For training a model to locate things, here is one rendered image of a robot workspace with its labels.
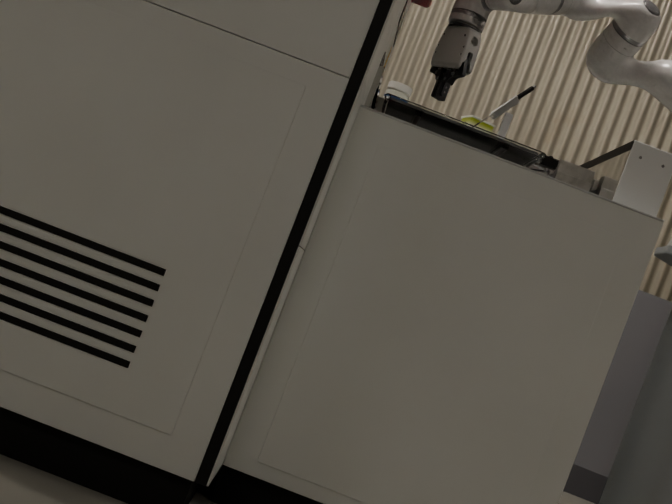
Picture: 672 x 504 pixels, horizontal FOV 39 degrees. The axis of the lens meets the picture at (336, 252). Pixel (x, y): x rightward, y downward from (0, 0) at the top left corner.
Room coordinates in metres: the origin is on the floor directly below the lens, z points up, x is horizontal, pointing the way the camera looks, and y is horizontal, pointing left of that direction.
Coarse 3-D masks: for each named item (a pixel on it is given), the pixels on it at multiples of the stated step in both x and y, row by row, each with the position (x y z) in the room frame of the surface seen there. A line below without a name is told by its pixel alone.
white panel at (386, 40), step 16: (384, 0) 1.64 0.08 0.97; (400, 0) 1.83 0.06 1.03; (384, 16) 1.64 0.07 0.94; (400, 16) 2.12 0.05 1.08; (368, 32) 1.64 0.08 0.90; (384, 32) 1.69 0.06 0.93; (368, 48) 1.64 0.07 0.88; (384, 48) 1.93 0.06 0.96; (368, 64) 1.64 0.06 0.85; (384, 64) 2.26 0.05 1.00; (368, 80) 1.78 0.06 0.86
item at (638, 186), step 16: (640, 144) 1.89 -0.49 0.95; (640, 160) 1.89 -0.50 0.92; (656, 160) 1.89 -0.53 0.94; (624, 176) 1.89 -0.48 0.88; (640, 176) 1.89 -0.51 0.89; (656, 176) 1.89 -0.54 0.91; (624, 192) 1.89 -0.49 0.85; (640, 192) 1.89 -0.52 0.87; (656, 192) 1.89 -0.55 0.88; (640, 208) 1.89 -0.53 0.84; (656, 208) 1.89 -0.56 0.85
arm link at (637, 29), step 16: (576, 0) 2.36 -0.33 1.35; (592, 0) 2.37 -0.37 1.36; (608, 0) 2.36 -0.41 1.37; (624, 0) 2.34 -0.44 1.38; (640, 0) 2.33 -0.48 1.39; (576, 16) 2.40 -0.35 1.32; (592, 16) 2.38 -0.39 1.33; (608, 16) 2.36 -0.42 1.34; (624, 16) 2.33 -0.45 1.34; (640, 16) 2.31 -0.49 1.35; (656, 16) 2.32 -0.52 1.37; (624, 32) 2.34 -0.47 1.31; (640, 32) 2.33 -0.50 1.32
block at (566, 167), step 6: (558, 162) 2.10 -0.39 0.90; (564, 162) 2.08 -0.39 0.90; (558, 168) 2.08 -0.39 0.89; (564, 168) 2.08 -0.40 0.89; (570, 168) 2.08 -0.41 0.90; (576, 168) 2.08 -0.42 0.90; (582, 168) 2.08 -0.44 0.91; (570, 174) 2.08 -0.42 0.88; (576, 174) 2.08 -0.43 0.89; (582, 174) 2.08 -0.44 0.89; (588, 174) 2.08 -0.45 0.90; (594, 174) 2.08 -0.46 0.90; (588, 180) 2.08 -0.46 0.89
